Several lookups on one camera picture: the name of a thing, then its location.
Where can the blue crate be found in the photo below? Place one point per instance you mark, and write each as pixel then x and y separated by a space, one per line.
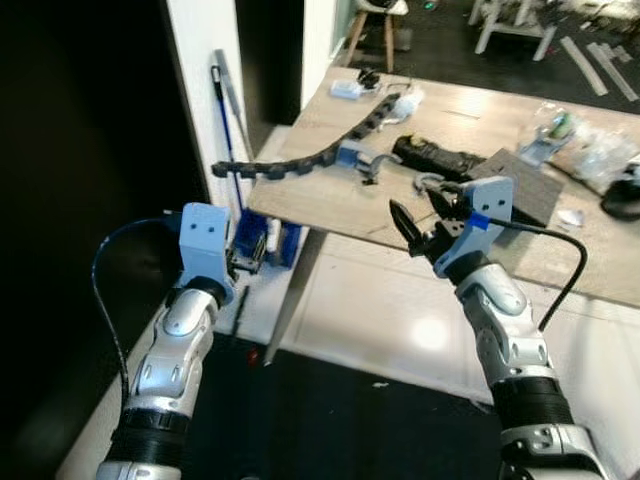
pixel 265 240

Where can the black rounded device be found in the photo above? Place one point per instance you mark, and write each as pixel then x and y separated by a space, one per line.
pixel 622 195

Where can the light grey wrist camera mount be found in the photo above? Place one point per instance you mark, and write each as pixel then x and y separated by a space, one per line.
pixel 490 200
pixel 205 240

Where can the grey floor plank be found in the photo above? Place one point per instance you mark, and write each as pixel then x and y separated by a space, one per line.
pixel 611 72

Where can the long black ribbed device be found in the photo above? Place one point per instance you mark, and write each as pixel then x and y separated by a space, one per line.
pixel 440 158

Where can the small white paper scrap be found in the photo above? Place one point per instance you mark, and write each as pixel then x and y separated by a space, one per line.
pixel 570 216

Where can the short black stick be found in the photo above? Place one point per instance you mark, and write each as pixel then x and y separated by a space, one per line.
pixel 240 310

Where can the white crumpled tissue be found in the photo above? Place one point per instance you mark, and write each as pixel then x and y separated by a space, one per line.
pixel 405 103

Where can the wooden table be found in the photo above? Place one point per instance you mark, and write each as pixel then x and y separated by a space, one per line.
pixel 560 260

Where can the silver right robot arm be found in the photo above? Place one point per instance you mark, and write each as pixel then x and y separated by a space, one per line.
pixel 510 340

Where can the dark grey foam pad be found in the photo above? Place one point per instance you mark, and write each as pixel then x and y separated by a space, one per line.
pixel 530 185

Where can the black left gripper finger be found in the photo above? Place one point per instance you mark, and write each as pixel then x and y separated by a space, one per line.
pixel 260 250

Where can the white metal frame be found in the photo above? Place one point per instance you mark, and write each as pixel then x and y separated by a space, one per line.
pixel 515 33

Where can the white power adapter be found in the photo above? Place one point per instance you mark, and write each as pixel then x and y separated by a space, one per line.
pixel 347 90

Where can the light grey right wrist camera mount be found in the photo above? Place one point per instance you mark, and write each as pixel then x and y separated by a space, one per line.
pixel 490 200

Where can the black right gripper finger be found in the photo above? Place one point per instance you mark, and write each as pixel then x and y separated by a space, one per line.
pixel 407 228
pixel 441 202

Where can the light grey left wrist camera mount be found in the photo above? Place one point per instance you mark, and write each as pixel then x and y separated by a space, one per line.
pixel 205 240

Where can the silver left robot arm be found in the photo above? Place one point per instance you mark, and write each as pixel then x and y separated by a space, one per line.
pixel 175 360

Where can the small dark red item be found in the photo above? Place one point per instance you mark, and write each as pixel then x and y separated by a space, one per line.
pixel 254 355

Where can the wooden chair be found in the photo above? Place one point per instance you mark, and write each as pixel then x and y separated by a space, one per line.
pixel 385 6

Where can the clear crumpled plastic bag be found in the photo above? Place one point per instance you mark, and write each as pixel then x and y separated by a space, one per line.
pixel 605 155

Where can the black floor mat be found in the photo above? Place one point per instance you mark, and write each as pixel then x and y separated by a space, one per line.
pixel 330 430

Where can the small black plug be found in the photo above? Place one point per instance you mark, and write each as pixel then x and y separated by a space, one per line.
pixel 368 78

